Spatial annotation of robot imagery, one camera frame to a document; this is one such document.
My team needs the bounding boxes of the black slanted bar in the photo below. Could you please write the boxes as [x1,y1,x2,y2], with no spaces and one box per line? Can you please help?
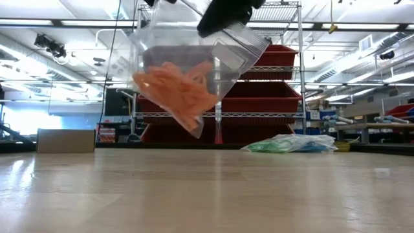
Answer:
[0,124,32,144]

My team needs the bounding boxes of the long ceiling light strip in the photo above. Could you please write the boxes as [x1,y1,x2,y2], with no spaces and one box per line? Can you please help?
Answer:
[303,22,400,30]
[60,19,135,27]

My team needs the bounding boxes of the yellow coil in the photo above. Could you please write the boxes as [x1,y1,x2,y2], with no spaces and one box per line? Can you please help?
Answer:
[336,139,353,153]

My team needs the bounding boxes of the red storage tray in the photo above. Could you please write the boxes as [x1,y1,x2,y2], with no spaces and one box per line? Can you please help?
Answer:
[384,103,414,118]

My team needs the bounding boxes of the orange rubber bands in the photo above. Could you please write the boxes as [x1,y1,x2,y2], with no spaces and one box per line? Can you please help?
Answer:
[132,61,220,132]

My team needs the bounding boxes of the hanging black cable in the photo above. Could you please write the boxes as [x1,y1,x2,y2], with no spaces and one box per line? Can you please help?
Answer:
[96,0,122,140]

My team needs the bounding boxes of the blue rubber bands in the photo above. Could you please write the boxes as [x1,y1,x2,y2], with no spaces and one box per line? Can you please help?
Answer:
[296,142,331,153]

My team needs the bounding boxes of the wooden workbench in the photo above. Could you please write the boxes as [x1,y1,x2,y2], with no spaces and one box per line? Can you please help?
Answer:
[334,122,414,145]

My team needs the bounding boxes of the green rubber band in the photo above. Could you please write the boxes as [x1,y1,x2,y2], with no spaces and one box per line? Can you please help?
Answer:
[245,139,295,153]

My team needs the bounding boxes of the red white box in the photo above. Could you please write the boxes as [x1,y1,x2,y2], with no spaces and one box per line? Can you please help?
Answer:
[98,127,116,142]

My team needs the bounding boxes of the cart caster wheel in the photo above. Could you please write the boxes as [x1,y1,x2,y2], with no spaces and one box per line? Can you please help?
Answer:
[126,132,142,145]

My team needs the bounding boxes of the yellow hanging plug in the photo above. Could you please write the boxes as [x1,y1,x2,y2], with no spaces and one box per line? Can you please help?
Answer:
[328,0,339,35]

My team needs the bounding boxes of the small cardboard box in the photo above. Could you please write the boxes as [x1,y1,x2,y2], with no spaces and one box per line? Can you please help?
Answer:
[36,128,96,153]

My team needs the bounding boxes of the chrome wire shelf cart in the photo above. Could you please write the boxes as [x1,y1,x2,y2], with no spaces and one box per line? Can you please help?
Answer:
[131,0,308,145]

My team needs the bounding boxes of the black monitor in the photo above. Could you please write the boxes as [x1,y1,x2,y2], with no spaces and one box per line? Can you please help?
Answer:
[103,87,138,117]

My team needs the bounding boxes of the distant cardboard boxes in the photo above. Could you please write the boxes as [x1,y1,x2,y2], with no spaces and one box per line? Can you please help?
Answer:
[306,98,331,111]

